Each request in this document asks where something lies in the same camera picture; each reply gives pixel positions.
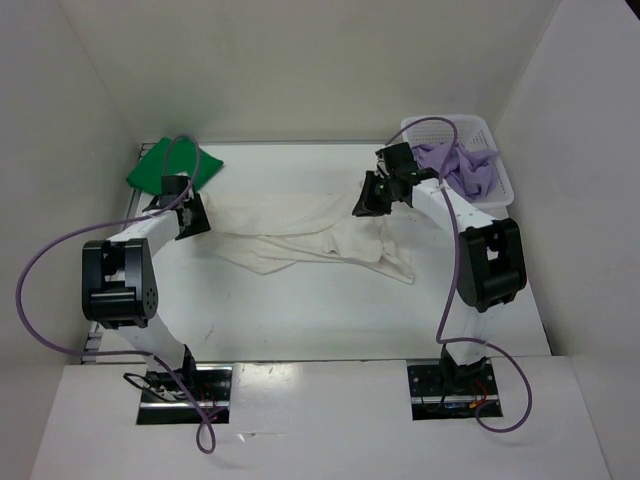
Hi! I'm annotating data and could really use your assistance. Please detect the purple t shirt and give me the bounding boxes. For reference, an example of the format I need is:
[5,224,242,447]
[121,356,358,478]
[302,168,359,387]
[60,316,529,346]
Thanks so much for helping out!
[412,142,499,201]

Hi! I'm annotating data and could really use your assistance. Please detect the green t shirt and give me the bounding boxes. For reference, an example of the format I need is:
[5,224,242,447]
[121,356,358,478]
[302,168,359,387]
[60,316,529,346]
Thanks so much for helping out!
[126,137,224,195]

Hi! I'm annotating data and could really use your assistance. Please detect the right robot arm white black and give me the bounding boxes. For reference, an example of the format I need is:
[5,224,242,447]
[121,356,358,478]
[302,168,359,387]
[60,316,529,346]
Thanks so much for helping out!
[353,171,527,393]

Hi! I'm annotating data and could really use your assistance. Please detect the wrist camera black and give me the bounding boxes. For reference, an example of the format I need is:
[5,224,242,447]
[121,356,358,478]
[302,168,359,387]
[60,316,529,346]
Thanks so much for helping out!
[143,175,193,214]
[376,142,418,176]

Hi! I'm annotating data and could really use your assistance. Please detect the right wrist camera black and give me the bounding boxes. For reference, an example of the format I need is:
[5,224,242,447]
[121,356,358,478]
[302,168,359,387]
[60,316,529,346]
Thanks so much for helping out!
[376,142,418,176]

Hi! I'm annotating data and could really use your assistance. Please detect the white t shirt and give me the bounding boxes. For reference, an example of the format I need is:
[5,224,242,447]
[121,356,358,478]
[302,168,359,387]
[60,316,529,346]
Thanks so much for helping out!
[195,189,414,284]

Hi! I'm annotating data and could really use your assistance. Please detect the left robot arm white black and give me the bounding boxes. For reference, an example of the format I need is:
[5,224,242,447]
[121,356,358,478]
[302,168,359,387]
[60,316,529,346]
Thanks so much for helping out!
[81,193,211,400]

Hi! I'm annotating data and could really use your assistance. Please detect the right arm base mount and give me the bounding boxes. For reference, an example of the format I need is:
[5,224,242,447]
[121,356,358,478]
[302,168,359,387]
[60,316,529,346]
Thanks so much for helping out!
[406,359,503,421]

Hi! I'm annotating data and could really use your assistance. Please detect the white plastic basket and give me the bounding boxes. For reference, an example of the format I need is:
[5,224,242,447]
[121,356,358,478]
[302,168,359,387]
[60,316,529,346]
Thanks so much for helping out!
[400,114,515,210]

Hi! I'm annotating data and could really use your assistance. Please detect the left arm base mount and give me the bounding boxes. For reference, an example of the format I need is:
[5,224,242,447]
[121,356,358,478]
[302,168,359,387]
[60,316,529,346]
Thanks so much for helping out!
[123,364,233,425]

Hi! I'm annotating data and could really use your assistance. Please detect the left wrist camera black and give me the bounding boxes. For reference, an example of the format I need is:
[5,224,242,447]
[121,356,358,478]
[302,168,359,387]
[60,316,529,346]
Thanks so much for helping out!
[143,175,193,214]

